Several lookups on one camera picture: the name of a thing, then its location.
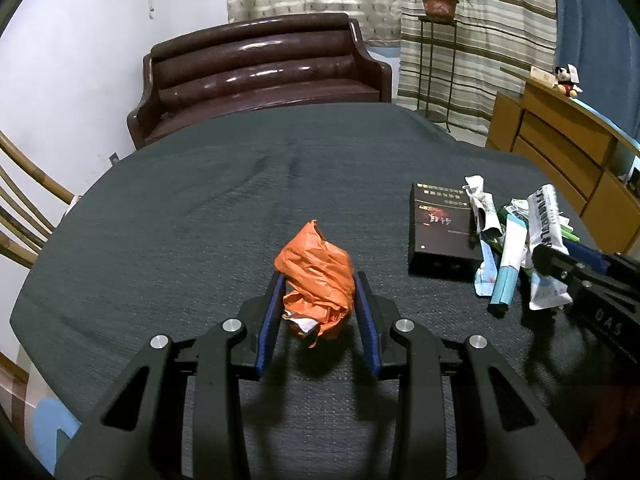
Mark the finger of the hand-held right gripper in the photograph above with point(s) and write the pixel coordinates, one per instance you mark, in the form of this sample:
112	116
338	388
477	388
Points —
590	257
555	262

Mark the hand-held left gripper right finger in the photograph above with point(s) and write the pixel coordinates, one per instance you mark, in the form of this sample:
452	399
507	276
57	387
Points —
369	330

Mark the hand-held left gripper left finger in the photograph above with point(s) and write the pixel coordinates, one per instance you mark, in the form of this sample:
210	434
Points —
267	330

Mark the silver white tube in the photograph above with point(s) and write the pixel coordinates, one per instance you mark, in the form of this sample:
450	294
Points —
542	215

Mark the orange plastic bag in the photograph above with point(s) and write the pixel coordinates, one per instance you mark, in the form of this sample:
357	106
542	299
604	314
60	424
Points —
315	270

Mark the white teal tube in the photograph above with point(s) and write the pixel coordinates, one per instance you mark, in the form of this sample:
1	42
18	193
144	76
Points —
510	255

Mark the crumpled white wrapper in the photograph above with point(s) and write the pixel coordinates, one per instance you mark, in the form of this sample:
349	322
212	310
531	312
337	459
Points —
480	205

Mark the black box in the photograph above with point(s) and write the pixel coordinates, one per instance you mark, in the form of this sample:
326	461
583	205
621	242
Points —
440	230

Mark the wooden cabinet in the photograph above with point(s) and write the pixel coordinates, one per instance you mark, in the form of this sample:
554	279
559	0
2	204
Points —
555	135

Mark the mouse plush toy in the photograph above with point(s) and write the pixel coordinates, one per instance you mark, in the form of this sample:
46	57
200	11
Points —
565	77

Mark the small pale box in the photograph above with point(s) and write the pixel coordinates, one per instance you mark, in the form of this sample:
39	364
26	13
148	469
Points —
542	76

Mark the striped curtain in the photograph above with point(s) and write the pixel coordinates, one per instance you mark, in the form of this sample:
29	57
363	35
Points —
500	35

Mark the blue curtain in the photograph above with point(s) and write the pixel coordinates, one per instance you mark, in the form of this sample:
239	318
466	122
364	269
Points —
595	20

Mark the blue stool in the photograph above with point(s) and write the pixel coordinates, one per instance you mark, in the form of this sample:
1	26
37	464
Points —
50	430

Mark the brown leather sofa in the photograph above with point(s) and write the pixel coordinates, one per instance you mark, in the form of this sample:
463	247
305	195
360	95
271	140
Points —
250	80

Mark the wooden chair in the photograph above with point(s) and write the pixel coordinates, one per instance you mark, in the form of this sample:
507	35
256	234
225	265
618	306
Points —
50	181

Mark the metal plant stand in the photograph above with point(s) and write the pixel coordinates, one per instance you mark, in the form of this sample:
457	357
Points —
436	19

